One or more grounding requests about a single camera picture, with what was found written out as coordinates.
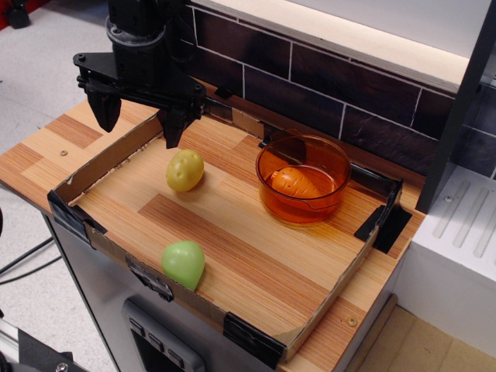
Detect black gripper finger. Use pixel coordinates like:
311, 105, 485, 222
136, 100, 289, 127
157, 107, 196, 149
87, 87, 121, 133

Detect black office chair base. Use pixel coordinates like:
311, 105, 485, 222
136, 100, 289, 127
1, 0, 30, 29

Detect orange toy carrot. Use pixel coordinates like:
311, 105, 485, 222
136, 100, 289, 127
267, 167, 324, 199

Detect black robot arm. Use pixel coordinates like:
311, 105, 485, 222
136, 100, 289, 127
73, 1, 206, 148

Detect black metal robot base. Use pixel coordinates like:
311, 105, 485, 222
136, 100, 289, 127
1, 312, 86, 372

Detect white toy sink unit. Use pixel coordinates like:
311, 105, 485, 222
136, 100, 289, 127
394, 77, 496, 350

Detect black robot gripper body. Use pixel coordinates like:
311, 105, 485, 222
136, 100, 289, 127
73, 35, 205, 118

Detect black floor cable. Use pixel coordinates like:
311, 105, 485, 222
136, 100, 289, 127
0, 236, 63, 286

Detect cardboard fence with black tape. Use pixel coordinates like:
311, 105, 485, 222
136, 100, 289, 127
48, 102, 415, 371

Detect transparent orange plastic pot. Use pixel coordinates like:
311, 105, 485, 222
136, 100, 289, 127
256, 129, 352, 224

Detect yellow toy potato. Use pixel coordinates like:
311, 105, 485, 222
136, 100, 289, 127
166, 149, 204, 192

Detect grey oven control panel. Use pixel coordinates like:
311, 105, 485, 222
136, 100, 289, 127
122, 299, 206, 372

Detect green toy pear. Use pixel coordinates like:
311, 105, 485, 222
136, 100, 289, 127
161, 240, 205, 291

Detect dark vertical post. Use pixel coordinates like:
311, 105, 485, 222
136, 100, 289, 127
416, 1, 495, 213

